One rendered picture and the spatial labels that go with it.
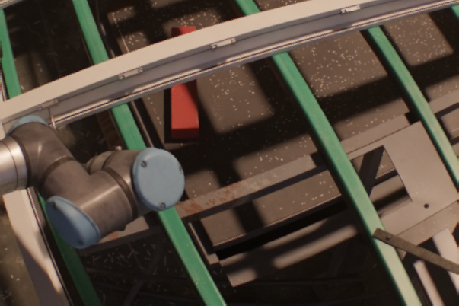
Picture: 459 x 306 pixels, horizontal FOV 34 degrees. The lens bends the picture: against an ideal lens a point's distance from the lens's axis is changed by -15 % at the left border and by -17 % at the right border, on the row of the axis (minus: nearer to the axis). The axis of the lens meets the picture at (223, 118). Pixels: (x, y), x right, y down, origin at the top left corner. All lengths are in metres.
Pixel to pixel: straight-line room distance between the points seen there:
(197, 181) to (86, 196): 0.74
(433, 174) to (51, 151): 0.79
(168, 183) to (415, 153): 0.61
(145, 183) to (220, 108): 0.81
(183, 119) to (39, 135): 0.74
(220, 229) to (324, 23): 0.49
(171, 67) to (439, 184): 0.61
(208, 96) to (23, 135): 0.86
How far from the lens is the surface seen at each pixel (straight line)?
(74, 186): 1.21
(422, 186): 1.63
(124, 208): 1.22
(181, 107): 1.96
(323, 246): 1.87
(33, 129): 1.28
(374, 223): 1.56
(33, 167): 1.24
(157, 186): 1.23
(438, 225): 1.90
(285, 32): 1.75
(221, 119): 1.99
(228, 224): 1.85
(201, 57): 1.70
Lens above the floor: 2.22
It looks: 55 degrees down
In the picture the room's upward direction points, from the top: straight up
